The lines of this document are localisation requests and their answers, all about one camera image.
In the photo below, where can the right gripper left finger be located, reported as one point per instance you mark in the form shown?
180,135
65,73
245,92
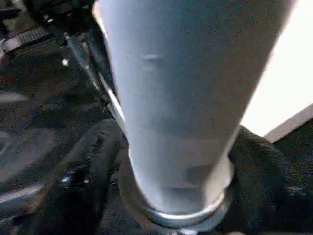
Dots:
85,186

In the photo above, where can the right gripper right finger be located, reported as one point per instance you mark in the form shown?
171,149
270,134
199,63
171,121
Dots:
266,191

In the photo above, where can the white plastic table top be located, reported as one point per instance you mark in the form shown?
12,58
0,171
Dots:
281,73

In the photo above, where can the white plastic table leg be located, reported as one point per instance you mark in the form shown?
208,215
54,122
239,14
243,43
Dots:
183,98

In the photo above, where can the black mat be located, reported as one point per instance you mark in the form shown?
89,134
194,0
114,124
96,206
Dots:
36,122

